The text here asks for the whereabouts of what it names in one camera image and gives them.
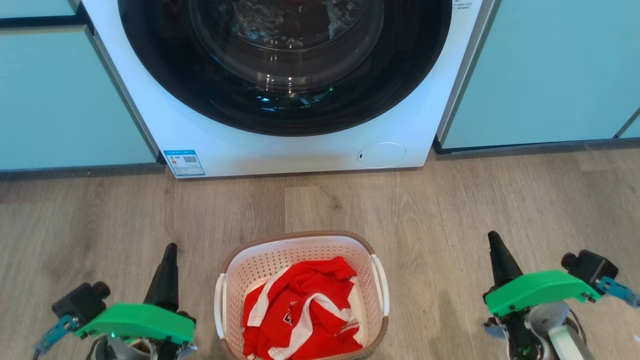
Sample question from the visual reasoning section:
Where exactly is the white perforated laundry basket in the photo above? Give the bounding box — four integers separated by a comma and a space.
214, 230, 391, 360

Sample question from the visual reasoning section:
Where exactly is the blue energy label sticker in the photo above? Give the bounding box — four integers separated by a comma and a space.
163, 149, 206, 177

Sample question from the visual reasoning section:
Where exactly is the blue camera connector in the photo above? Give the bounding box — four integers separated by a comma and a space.
596, 276, 640, 309
33, 315, 79, 357

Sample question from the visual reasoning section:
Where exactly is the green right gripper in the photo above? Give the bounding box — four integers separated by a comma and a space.
484, 231, 601, 317

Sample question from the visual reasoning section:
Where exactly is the red and white garment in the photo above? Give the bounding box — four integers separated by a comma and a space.
242, 256, 365, 360

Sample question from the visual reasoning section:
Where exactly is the round filter cover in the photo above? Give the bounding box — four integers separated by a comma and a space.
357, 142, 407, 169

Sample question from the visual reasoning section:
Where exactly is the blue right camera connector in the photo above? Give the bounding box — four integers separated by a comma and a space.
596, 276, 640, 309

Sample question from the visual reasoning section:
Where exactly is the pale green cabinet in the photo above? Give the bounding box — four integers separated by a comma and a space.
0, 0, 160, 172
434, 0, 640, 153

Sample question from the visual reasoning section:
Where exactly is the dark round washing machine door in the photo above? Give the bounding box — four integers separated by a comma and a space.
117, 0, 453, 137

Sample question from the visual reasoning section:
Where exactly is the blue left camera connector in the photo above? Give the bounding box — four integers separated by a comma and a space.
33, 315, 79, 357

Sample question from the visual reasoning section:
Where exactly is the white front-load washing machine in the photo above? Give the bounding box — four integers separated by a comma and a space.
82, 0, 493, 179

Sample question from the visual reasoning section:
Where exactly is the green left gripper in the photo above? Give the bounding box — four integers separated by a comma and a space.
87, 243, 196, 346

